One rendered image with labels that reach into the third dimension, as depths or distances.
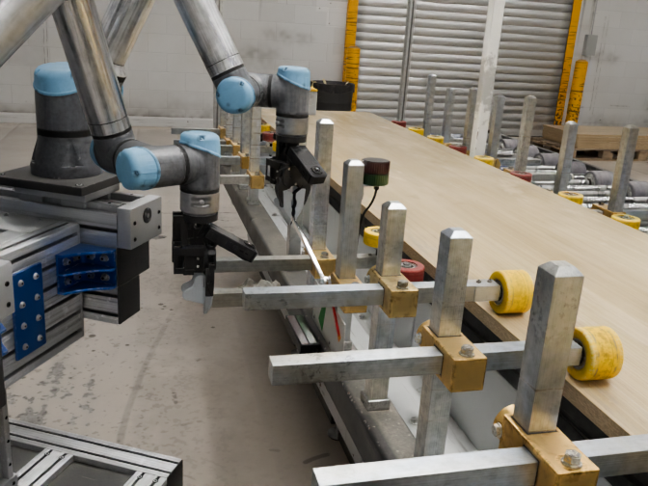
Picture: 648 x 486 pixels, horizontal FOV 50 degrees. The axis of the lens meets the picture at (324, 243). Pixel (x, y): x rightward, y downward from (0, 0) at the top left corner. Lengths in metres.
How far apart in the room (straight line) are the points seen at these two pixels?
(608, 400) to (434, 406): 0.25
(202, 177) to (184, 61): 7.80
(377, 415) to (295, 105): 0.70
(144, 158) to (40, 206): 0.44
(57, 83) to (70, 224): 0.29
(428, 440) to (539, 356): 0.36
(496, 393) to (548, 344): 0.57
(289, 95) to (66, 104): 0.47
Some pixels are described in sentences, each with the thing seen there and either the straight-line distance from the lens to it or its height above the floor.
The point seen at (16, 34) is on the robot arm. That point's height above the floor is 1.35.
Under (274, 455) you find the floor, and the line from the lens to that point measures 2.45.
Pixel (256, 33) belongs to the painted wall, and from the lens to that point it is 9.18.
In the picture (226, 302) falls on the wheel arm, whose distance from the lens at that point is 1.42.
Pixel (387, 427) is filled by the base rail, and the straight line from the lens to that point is 1.31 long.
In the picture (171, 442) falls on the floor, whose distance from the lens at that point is 2.52.
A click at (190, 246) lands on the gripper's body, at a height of 0.96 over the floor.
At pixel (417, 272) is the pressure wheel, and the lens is 1.48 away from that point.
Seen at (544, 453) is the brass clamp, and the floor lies 0.97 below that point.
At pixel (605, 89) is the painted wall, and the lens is 11.21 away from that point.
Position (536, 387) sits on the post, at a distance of 0.81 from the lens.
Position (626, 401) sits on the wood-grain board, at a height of 0.90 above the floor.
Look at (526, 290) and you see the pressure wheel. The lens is 1.31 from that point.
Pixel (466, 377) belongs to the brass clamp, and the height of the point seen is 0.94.
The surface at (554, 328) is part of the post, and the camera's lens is 0.79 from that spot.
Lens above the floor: 1.39
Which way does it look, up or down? 18 degrees down
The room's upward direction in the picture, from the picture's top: 4 degrees clockwise
